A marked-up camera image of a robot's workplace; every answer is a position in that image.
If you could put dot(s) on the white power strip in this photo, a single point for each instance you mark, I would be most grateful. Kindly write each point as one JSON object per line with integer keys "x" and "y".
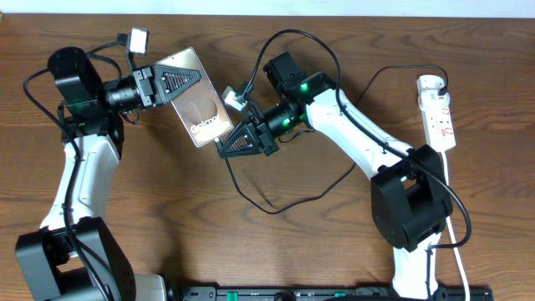
{"x": 436, "y": 117}

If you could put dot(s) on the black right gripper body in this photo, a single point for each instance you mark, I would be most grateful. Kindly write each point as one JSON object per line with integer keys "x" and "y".
{"x": 277, "y": 123}

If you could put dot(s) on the white charger plug adapter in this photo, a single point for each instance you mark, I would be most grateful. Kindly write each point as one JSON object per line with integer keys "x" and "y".
{"x": 429, "y": 81}

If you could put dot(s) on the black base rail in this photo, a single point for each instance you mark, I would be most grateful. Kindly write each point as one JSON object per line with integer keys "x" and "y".
{"x": 205, "y": 293}

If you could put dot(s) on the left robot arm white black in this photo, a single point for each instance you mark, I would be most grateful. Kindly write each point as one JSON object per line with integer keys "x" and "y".
{"x": 73, "y": 255}

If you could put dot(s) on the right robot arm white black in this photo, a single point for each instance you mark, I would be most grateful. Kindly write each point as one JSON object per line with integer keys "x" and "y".
{"x": 409, "y": 196}

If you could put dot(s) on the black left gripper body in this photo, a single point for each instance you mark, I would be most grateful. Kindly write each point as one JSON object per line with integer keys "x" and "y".
{"x": 122, "y": 97}

